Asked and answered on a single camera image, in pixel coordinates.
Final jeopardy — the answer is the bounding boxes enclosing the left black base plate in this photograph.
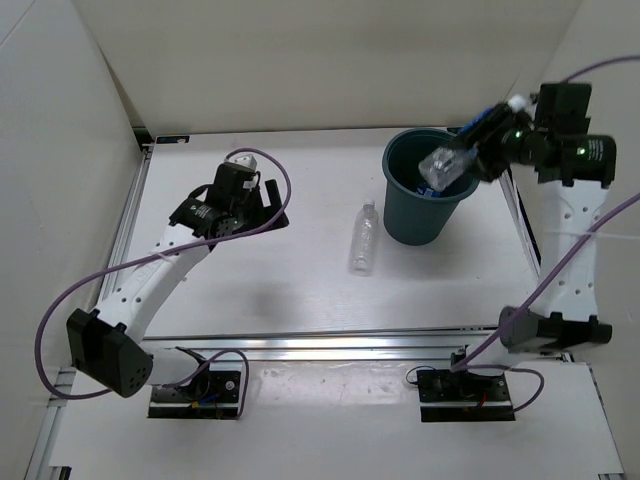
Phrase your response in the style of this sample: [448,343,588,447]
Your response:
[147,361,244,420]

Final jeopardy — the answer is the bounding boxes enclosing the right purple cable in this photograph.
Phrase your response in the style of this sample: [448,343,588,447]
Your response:
[449,55,640,412]

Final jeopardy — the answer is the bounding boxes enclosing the dark teal plastic bin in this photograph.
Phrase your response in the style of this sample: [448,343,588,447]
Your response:
[382,128,479,246]

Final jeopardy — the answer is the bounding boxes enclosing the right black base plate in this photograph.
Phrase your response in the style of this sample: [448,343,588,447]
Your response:
[405,365,515,423]

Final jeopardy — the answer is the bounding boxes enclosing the left blue sticker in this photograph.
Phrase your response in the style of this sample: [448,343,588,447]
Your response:
[155,135,190,145]

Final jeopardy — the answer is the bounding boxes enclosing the aluminium front rail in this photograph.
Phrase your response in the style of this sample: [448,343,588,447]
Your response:
[141,328,493,362]

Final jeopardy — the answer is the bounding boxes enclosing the clear bottle no label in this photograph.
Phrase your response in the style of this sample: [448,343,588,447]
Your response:
[348,200,379,276]

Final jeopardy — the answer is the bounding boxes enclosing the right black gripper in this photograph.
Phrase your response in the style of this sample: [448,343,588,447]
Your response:
[440,103,546,185]

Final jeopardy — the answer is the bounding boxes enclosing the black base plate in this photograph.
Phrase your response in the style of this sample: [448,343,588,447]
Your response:
[147,361,244,420]
[405,365,515,423]

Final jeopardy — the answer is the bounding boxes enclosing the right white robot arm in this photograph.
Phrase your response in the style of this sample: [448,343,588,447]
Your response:
[449,81,617,400]

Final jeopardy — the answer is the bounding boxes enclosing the clear bottle blue label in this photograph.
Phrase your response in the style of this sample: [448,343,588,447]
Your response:
[416,184,442,198]

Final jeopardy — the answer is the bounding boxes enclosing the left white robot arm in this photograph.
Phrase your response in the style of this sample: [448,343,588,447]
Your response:
[66,153,288,400]

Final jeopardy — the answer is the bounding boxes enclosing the crushed bottle blue label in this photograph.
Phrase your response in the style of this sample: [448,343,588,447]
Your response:
[417,94,531,192]

